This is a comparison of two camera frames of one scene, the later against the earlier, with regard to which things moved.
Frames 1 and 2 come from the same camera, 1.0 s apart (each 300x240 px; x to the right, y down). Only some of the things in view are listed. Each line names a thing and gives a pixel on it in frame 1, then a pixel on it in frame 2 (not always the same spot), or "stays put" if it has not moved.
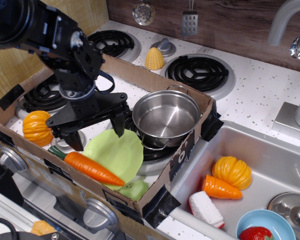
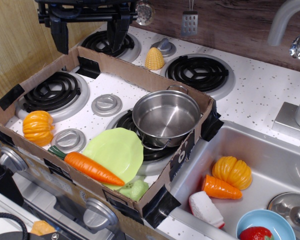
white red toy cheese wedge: (202, 207) stays put
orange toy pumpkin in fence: (35, 128) stays put
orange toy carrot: (88, 166) stays put
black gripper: (93, 107) → (85, 10)
